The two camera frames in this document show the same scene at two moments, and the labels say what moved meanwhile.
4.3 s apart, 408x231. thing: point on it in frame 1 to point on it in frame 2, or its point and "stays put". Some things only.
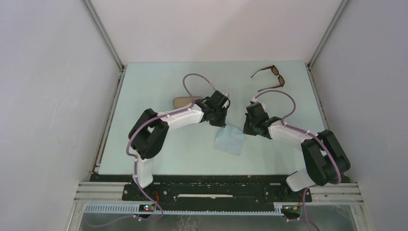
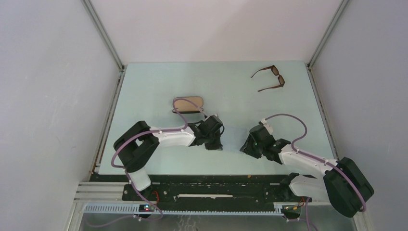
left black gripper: (221, 122) to (217, 146)
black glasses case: (184, 102) stays put
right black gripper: (247, 130) to (247, 147)
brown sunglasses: (275, 71) stays put
